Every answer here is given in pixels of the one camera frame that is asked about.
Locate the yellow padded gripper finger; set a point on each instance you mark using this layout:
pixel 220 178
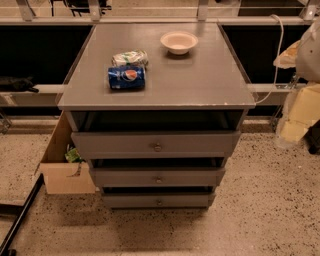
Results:
pixel 287 59
pixel 300 112

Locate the grey drawer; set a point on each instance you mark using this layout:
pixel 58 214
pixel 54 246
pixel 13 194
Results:
pixel 157 177
pixel 120 145
pixel 159 201

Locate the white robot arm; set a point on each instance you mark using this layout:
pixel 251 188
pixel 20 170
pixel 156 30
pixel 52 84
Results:
pixel 308 55

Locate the grey drawer cabinet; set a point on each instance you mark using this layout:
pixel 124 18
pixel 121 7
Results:
pixel 200 91

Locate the grey top drawer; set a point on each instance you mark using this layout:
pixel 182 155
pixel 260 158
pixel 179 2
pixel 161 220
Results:
pixel 120 145

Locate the grey bottom drawer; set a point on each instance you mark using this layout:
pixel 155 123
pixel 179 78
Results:
pixel 159 201

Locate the white paper bowl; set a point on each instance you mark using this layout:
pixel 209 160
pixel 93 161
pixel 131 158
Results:
pixel 179 42

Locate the crushed green white can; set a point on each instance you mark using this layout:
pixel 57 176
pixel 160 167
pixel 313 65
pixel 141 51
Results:
pixel 135 58

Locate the blue pepsi can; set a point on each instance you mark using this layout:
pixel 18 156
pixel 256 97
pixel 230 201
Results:
pixel 126 77

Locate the green packet in box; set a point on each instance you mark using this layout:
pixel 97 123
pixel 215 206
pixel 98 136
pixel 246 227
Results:
pixel 72 156

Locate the cardboard box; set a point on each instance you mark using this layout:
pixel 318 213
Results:
pixel 61 176

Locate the black metal floor bar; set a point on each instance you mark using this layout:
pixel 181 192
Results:
pixel 18 212

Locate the grey horizontal rail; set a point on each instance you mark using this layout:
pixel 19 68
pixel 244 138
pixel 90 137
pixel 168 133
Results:
pixel 48 96

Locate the black object on rail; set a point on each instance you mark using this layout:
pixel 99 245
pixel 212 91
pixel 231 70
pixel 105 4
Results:
pixel 16 84

